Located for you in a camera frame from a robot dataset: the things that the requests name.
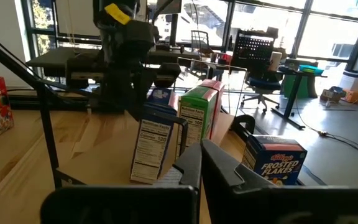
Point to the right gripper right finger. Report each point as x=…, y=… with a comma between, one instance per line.
x=228, y=193

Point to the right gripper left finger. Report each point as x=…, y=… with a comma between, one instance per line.
x=166, y=205

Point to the blue Frosted Flakes cereal box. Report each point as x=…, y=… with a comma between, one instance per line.
x=151, y=146
x=275, y=161

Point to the green Apple Jacks cereal box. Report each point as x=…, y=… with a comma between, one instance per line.
x=194, y=124

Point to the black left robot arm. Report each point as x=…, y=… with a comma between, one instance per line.
x=126, y=40

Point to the black table clamp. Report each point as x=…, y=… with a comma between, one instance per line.
x=247, y=119

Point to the black desk with leg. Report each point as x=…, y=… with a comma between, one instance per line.
x=294, y=93

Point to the green bin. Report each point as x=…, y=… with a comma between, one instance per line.
x=291, y=87

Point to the white paper roll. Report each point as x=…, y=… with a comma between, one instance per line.
x=275, y=60

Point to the brown cardboard box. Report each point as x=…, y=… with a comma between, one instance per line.
x=332, y=95

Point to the black mesh office chair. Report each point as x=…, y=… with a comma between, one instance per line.
x=253, y=46

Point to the teal tray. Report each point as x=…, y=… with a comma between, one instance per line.
x=311, y=69

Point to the orange box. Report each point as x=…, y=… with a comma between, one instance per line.
x=353, y=96

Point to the white barrel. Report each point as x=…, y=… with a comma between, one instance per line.
x=353, y=82

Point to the black standing desk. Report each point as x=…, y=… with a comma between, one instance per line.
x=48, y=57

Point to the yellow tape label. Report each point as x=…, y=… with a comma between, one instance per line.
x=117, y=14

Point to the black aluminium table frame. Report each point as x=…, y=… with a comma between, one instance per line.
x=26, y=101

